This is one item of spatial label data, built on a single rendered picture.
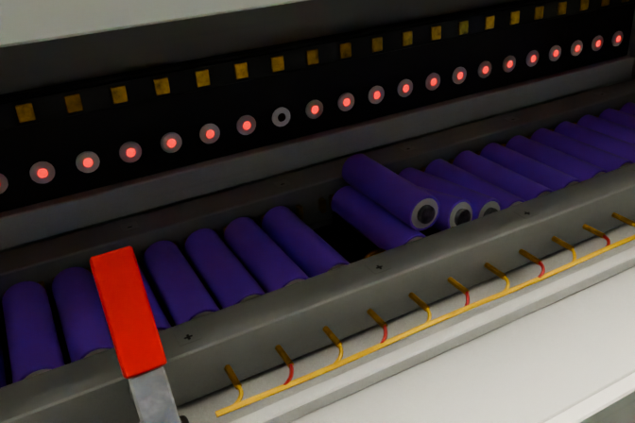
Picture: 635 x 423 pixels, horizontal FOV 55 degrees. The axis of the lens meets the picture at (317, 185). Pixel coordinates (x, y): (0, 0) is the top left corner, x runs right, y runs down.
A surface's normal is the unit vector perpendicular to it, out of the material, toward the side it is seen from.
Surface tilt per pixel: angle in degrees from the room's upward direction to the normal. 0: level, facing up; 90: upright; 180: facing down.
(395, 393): 17
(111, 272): 72
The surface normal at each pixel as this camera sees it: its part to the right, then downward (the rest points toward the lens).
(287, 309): -0.06, -0.90
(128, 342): 0.35, -0.22
